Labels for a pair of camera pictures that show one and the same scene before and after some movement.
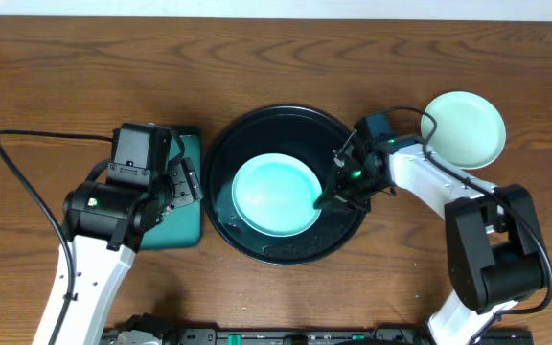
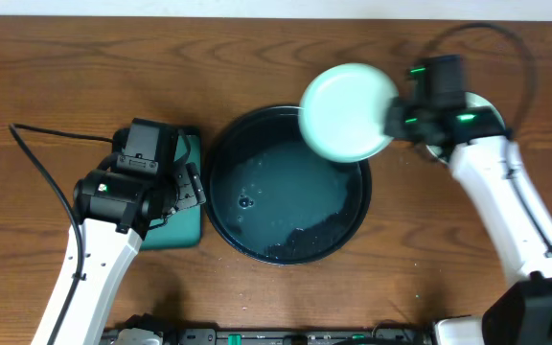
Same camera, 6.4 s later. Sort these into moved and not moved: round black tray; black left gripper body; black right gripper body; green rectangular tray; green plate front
Moved: green plate front; black right gripper body
Not moved: black left gripper body; green rectangular tray; round black tray
